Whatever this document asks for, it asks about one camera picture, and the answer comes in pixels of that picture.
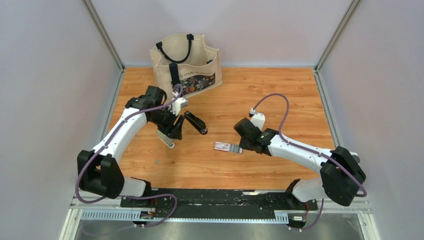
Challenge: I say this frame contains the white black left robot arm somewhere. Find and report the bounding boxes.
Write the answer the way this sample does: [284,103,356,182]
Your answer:
[75,83,188,208]

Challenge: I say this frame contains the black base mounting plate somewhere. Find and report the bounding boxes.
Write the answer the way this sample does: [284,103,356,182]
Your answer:
[120,188,318,220]

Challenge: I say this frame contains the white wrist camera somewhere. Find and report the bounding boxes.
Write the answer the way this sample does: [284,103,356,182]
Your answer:
[249,111,266,130]
[166,97,189,116]

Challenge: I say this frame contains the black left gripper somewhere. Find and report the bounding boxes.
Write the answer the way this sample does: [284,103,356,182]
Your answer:
[149,106,185,141]

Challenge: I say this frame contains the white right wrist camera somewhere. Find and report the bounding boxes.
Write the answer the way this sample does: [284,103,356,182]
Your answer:
[249,111,266,130]

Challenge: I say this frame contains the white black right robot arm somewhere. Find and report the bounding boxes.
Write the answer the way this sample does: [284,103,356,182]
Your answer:
[234,118,366,210]

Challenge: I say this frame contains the aluminium frame rail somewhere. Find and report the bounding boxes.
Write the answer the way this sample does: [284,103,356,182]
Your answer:
[69,188,372,225]

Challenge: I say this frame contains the cream canvas tote bag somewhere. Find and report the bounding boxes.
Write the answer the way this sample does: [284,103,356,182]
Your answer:
[149,33,223,99]

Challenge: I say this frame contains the red white staple box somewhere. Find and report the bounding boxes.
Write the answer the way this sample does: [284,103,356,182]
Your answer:
[214,141,243,154]

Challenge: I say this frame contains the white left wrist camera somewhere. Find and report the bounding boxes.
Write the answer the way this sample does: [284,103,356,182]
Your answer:
[166,97,189,116]

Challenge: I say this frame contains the pale green white stapler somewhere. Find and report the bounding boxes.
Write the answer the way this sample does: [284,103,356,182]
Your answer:
[156,130,175,149]

